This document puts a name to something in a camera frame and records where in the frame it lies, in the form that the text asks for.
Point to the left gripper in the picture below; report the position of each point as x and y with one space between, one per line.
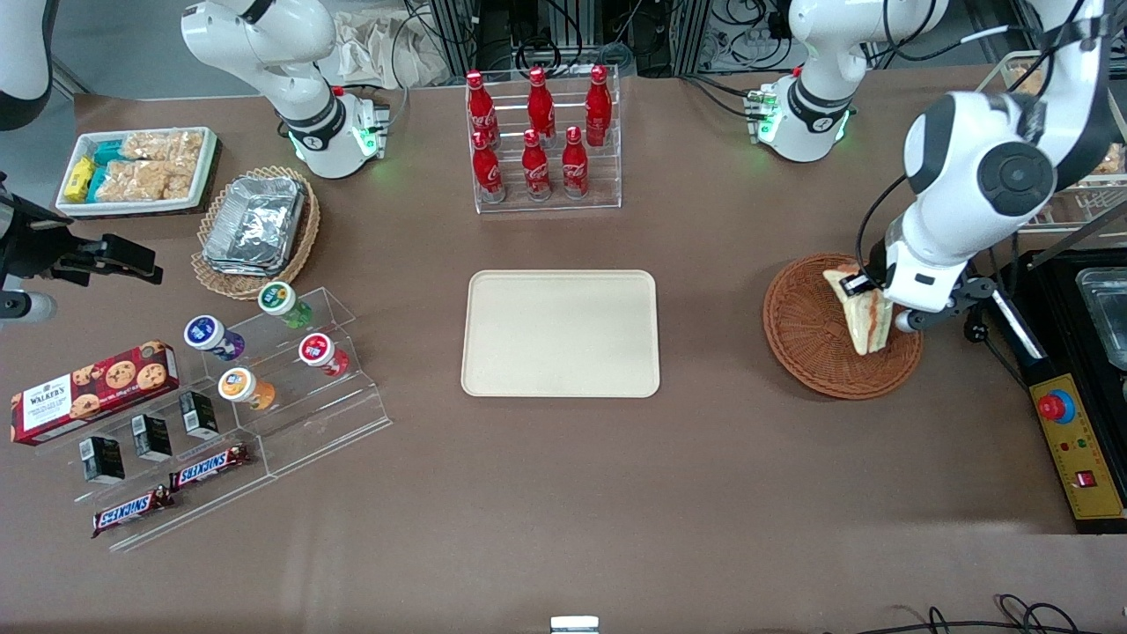
877 261

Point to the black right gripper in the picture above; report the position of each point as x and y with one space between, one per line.
33 244

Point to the triangular sandwich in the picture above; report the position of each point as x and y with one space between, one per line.
865 321

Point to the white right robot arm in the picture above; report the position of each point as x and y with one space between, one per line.
264 44

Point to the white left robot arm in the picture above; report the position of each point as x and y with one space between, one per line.
1012 167

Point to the brown round wicker basket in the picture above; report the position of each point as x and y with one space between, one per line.
801 335

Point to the white rectangular snack tray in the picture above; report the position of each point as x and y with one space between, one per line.
207 167

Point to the light oval wicker basket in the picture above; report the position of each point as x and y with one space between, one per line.
304 238

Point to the beige rectangular tray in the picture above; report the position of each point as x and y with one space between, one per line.
561 335

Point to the clear rice cracker pack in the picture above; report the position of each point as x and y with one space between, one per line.
180 180
163 146
132 180

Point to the teal snack packet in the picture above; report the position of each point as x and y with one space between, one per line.
108 152
96 183

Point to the yellow snack packet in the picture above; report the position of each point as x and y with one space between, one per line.
79 179

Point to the purple lidded cup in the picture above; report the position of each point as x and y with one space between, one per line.
207 335

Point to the stack of foil containers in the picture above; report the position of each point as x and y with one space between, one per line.
255 224

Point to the black power plug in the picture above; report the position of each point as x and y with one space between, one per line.
974 333

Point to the red Walkers cookie box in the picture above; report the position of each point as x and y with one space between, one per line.
88 396

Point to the green lidded cup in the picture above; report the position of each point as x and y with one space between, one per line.
280 300

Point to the black device with white strip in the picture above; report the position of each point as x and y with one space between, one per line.
1017 321

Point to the orange lidded cup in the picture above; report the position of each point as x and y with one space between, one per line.
239 386

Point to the small black box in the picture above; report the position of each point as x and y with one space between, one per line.
104 460
151 438
199 416

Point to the black machine base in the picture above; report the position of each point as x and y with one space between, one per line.
1057 299

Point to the red lidded cup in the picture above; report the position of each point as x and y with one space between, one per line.
317 350

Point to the Snickers chocolate bar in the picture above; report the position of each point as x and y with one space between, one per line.
209 467
132 511

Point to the clear acrylic stepped display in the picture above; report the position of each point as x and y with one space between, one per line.
326 414

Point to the clear plastic container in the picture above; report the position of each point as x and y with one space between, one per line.
1105 317

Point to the tan snack pack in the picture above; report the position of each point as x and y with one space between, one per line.
1111 161
1028 79

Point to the clear acrylic bottle rack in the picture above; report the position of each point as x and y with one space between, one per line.
607 176

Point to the yellow emergency stop panel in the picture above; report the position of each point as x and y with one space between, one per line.
1079 458

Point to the red cola bottle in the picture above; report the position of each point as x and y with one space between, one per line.
541 106
599 106
575 165
479 106
487 172
535 169

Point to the crumpled white plastic bags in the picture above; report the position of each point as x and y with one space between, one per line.
379 48

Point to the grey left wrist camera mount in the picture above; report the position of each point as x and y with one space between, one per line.
907 321

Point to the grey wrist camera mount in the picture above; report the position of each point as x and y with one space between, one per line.
907 321
26 305

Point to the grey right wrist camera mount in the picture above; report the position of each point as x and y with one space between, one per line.
26 305

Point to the aluminium frame rack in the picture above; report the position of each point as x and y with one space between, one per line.
572 31

